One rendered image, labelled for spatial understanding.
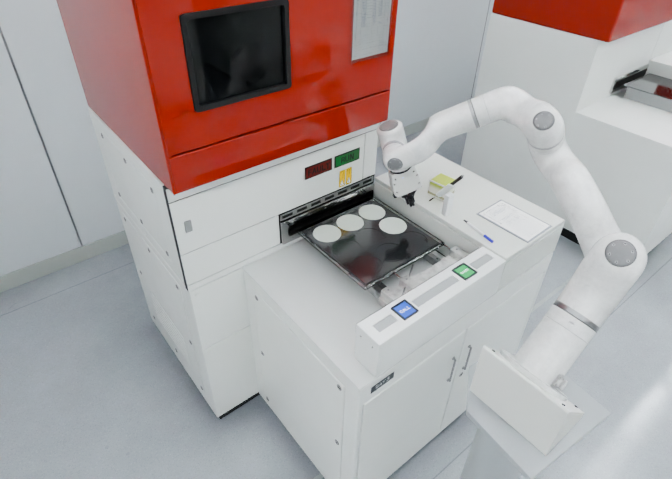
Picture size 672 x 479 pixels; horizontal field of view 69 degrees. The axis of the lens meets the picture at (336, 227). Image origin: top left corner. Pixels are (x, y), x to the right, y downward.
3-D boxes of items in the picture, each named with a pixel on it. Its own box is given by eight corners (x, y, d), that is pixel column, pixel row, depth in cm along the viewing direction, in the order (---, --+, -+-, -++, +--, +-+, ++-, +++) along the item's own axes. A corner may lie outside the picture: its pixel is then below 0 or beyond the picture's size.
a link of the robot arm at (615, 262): (595, 333, 128) (651, 259, 127) (599, 331, 112) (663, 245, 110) (553, 305, 134) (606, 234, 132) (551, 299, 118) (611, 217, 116)
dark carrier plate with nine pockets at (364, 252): (302, 232, 176) (302, 231, 175) (373, 200, 193) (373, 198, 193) (365, 285, 155) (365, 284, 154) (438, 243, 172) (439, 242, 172)
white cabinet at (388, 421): (259, 403, 221) (241, 269, 171) (409, 307, 270) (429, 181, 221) (350, 525, 182) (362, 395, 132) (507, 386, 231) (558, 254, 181)
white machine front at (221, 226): (185, 288, 163) (162, 186, 138) (368, 204, 204) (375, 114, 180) (189, 293, 161) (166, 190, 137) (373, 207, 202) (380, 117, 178)
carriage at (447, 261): (377, 303, 154) (378, 297, 153) (453, 257, 173) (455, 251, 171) (395, 319, 149) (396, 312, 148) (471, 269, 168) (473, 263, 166)
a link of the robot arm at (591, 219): (605, 290, 120) (601, 296, 134) (657, 270, 116) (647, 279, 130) (515, 126, 138) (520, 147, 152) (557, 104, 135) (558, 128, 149)
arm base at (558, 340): (575, 407, 126) (619, 349, 125) (548, 393, 114) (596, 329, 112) (517, 361, 140) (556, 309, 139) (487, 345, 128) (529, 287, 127)
